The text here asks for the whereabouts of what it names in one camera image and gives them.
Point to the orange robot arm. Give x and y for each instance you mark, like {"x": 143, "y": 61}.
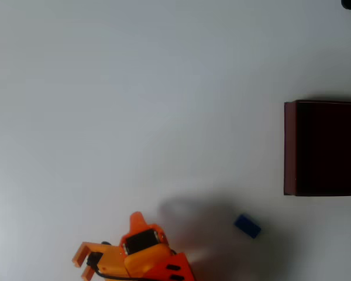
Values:
{"x": 175, "y": 267}

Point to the small blue block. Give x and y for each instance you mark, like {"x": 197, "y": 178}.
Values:
{"x": 247, "y": 226}

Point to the orange gripper black servo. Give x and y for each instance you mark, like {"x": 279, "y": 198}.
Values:
{"x": 143, "y": 240}

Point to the dark red box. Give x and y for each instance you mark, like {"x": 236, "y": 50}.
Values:
{"x": 327, "y": 149}

